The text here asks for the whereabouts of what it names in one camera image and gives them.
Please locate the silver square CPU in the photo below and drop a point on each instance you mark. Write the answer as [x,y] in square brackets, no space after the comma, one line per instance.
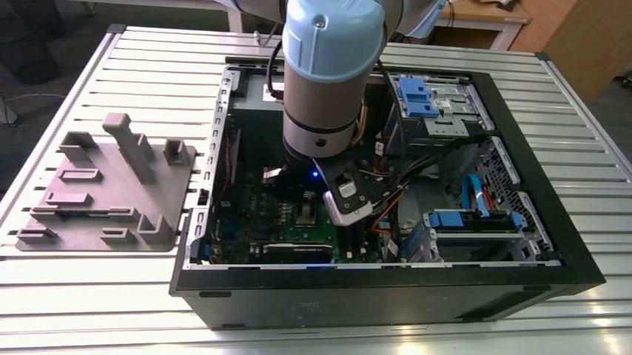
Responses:
[309,214]

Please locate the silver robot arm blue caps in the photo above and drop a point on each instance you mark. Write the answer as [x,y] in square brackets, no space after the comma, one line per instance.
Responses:
[326,92]

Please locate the CPU socket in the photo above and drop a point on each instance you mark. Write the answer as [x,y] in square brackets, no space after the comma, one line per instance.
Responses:
[297,221]

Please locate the green motherboard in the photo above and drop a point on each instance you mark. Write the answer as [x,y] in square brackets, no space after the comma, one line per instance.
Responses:
[246,222]

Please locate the grey power supply unit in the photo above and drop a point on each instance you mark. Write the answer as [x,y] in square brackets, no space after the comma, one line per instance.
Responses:
[257,129]

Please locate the black graphics card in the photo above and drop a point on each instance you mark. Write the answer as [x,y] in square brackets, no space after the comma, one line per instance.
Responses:
[295,251]

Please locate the black RAM slot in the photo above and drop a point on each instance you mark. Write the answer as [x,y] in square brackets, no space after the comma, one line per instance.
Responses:
[345,240]

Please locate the pale blue disk carrier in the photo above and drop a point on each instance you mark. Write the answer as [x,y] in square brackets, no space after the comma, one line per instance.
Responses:
[412,247]

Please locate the metal drive cage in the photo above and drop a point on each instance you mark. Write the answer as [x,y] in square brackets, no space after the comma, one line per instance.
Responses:
[444,129]

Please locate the grey parts rack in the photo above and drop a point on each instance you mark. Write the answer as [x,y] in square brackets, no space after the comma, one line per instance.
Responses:
[123,207]

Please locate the black open PC case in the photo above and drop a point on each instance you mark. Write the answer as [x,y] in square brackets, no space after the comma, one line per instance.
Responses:
[394,296]

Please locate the metal disk bay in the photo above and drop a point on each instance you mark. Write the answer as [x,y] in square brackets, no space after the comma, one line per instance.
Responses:
[473,237]

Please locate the RAM stick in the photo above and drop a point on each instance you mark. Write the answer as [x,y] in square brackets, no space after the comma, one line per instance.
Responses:
[73,213]

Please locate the wooden desk white legs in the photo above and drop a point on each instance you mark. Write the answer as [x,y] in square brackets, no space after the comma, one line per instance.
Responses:
[493,15]

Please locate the wooden cabinet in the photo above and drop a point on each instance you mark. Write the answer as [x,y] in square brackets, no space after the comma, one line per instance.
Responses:
[587,44]

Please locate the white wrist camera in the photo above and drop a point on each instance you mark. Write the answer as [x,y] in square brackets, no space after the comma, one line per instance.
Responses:
[353,214]

